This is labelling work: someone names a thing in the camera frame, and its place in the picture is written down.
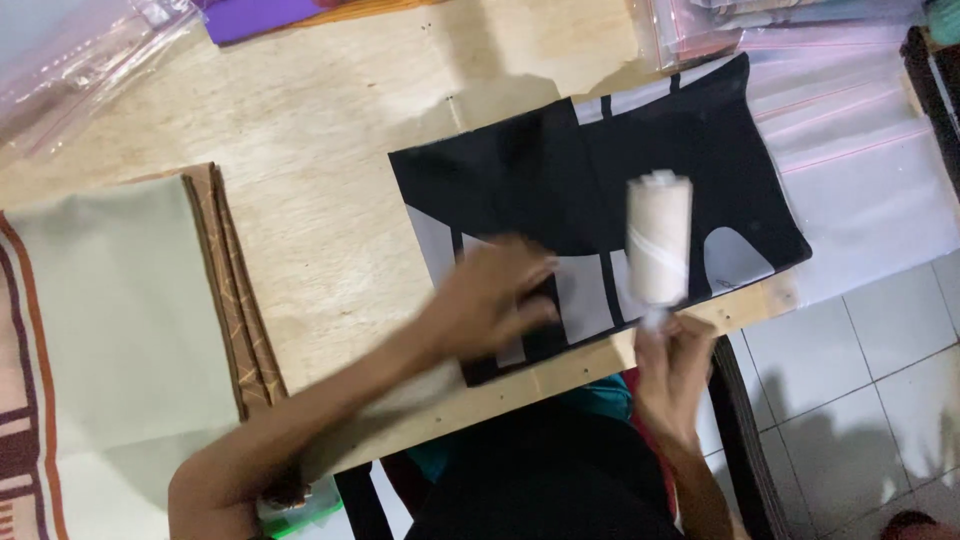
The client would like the person's right hand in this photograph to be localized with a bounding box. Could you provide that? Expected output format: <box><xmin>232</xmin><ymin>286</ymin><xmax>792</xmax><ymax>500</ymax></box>
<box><xmin>632</xmin><ymin>311</ymin><xmax>719</xmax><ymax>444</ymax></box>

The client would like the person's left hand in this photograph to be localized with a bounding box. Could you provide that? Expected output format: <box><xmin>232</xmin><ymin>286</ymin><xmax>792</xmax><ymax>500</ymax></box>
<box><xmin>422</xmin><ymin>234</ymin><xmax>562</xmax><ymax>364</ymax></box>

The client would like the white lint roller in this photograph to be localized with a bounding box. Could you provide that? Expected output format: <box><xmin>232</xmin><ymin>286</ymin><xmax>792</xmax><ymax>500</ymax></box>
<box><xmin>624</xmin><ymin>169</ymin><xmax>695</xmax><ymax>335</ymax></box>

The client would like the black and white cloth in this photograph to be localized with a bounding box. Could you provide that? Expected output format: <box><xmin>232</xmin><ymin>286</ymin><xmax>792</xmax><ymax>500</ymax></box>
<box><xmin>387</xmin><ymin>52</ymin><xmax>813</xmax><ymax>389</ymax></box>

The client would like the person's black clothing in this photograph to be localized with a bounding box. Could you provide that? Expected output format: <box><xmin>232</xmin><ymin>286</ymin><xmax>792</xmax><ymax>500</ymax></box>
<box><xmin>405</xmin><ymin>375</ymin><xmax>684</xmax><ymax>540</ymax></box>

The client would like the stack of clear zip bags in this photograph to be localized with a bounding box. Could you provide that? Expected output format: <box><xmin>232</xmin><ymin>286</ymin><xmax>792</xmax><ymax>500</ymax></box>
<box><xmin>738</xmin><ymin>22</ymin><xmax>960</xmax><ymax>309</ymax></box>

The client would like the brown patterned folded cloth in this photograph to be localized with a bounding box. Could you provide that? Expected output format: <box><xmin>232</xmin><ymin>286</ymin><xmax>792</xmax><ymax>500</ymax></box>
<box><xmin>120</xmin><ymin>162</ymin><xmax>290</xmax><ymax>423</ymax></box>

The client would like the pile of packed cloth bags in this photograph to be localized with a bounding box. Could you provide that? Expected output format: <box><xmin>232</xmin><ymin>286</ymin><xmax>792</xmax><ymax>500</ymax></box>
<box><xmin>633</xmin><ymin>0</ymin><xmax>927</xmax><ymax>72</ymax></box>

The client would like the green plastic item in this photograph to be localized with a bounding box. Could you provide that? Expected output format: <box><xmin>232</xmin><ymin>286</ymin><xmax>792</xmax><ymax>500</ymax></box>
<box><xmin>258</xmin><ymin>476</ymin><xmax>345</xmax><ymax>540</ymax></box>

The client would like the purple folded cloth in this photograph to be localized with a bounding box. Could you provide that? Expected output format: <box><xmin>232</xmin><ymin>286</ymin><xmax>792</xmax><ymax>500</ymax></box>
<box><xmin>196</xmin><ymin>0</ymin><xmax>339</xmax><ymax>46</ymax></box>

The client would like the pale green folded cloth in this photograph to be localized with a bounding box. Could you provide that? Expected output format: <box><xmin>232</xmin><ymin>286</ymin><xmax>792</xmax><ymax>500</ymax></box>
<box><xmin>0</xmin><ymin>174</ymin><xmax>249</xmax><ymax>540</ymax></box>

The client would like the clear plastic bags heap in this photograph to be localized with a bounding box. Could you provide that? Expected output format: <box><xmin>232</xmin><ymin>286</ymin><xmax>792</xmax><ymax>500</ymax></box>
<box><xmin>0</xmin><ymin>0</ymin><xmax>207</xmax><ymax>155</ymax></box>

